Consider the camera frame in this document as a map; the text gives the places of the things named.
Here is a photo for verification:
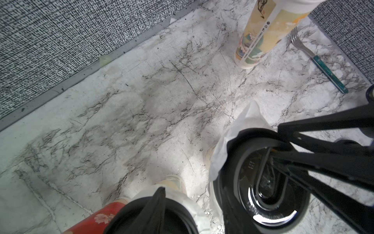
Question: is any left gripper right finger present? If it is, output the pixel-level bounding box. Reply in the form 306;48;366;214
222;187;260;234

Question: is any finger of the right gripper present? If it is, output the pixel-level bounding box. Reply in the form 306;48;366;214
278;103;374;155
269;151;374;234

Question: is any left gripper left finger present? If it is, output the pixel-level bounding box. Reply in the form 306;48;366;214
131;187;166;234

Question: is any black cup lid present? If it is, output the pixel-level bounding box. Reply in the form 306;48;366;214
334;139;361;147
104;197;199;234
213;128;310;234

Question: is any translucent leak-proof paper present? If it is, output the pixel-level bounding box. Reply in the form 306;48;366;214
208;99;275;223

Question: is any red patterned paper cup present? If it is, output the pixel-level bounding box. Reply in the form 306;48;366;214
63;199;129;234

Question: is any red flower paper cup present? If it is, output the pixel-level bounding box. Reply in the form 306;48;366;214
204;146;215;170

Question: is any green handled fork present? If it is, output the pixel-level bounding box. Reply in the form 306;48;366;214
291;27;349;94

